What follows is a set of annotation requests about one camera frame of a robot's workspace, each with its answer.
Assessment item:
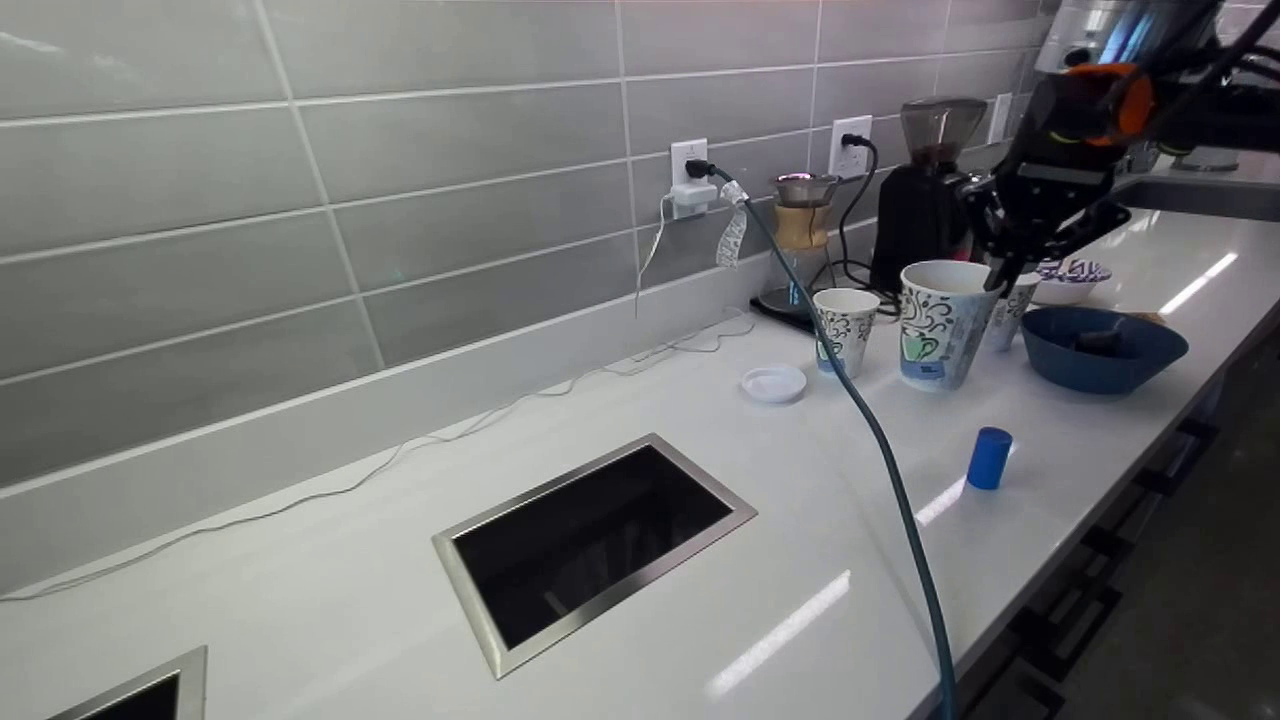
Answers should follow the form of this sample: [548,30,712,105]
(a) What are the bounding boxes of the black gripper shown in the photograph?
[960,133,1141,299]

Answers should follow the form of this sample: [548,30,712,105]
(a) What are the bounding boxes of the patterned paper coffee cup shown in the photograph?
[983,272,1043,361]
[809,282,885,379]
[895,254,1005,396]

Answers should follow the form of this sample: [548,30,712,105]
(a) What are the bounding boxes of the black coffee grinder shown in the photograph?
[866,96,999,299]

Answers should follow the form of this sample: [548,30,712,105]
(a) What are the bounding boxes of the blue patterned white plate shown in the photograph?
[1037,254,1117,291]

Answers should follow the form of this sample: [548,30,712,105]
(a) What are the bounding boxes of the blue bowl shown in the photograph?
[1018,305,1192,401]

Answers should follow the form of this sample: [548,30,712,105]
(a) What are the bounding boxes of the glass pour-over carafe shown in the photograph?
[766,168,838,258]

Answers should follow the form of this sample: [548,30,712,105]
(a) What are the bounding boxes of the black flat scale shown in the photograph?
[747,288,820,337]

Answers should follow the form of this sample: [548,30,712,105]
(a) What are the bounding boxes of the white round lid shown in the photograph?
[736,362,811,406]

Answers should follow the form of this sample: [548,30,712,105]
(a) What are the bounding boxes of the white power adapter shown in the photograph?
[662,176,752,222]

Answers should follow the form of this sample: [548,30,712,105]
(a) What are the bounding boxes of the dark cabinet front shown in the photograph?
[915,330,1280,720]

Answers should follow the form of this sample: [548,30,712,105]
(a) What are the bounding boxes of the small steel-framed counter opening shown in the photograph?
[53,643,210,720]

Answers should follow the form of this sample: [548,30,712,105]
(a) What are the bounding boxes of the black power cord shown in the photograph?
[809,128,886,294]

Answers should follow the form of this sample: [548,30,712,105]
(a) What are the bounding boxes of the white wall outlet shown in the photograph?
[824,113,881,185]
[669,135,717,222]

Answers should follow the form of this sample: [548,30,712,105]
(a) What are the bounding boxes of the blue cable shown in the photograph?
[722,180,962,720]

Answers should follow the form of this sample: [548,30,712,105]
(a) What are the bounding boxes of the thin white cable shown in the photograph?
[0,313,762,613]

